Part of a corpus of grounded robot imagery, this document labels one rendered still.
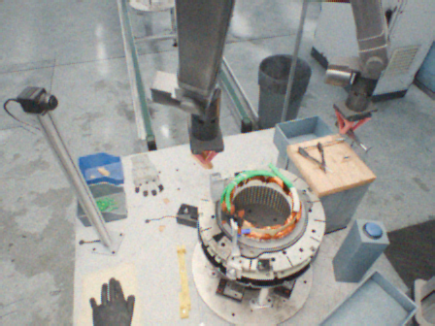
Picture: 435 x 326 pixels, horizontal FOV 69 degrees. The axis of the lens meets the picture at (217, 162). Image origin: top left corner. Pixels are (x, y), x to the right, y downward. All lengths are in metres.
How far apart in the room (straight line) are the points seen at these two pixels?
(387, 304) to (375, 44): 0.58
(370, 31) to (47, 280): 1.96
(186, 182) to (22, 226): 1.40
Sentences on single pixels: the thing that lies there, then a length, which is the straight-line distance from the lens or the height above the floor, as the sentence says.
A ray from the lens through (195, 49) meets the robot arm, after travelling 0.38.
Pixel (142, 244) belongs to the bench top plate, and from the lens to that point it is 1.15.
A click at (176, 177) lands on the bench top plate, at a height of 0.78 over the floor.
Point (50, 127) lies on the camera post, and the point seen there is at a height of 1.31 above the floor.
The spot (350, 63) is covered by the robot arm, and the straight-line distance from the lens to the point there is 0.86.
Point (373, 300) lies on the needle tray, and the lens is 0.86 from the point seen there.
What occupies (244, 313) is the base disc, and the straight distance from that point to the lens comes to 1.02.
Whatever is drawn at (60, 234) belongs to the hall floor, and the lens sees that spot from 2.27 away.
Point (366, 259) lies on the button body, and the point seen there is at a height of 0.94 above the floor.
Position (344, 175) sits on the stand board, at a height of 1.07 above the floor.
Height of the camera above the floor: 1.77
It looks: 47 degrees down
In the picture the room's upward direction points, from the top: straight up
